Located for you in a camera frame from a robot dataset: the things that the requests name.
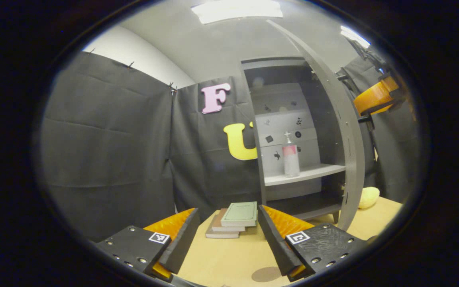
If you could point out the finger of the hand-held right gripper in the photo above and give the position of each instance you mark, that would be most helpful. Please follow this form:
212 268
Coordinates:
373 97

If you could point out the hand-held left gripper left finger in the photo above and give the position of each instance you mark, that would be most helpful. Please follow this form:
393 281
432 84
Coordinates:
181 247

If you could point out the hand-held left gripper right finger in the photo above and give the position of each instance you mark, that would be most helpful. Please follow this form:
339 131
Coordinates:
277 247

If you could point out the brown round coaster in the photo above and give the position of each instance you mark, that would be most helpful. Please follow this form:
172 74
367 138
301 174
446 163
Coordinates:
266 274

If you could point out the dark grey cabinet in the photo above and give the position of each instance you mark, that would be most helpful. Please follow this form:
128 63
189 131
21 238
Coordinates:
325 119

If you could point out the white pink pump bottle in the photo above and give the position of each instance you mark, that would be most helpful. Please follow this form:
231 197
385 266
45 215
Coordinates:
291 161

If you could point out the white cabinet shelf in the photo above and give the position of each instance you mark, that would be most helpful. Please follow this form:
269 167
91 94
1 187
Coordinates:
301 175

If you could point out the grey-brown book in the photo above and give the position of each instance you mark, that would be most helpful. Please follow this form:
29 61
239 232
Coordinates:
217 234

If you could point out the brown book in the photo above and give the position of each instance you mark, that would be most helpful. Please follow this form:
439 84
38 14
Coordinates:
223 228

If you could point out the green book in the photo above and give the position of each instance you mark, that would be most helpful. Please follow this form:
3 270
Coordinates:
239 213

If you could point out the small ceiling light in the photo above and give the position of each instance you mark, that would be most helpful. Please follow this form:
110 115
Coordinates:
355 36

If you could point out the black backdrop cloth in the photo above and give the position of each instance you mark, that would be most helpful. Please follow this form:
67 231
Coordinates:
106 151

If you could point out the large ceiling light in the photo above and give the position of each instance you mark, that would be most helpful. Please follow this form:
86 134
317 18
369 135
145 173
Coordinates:
237 8

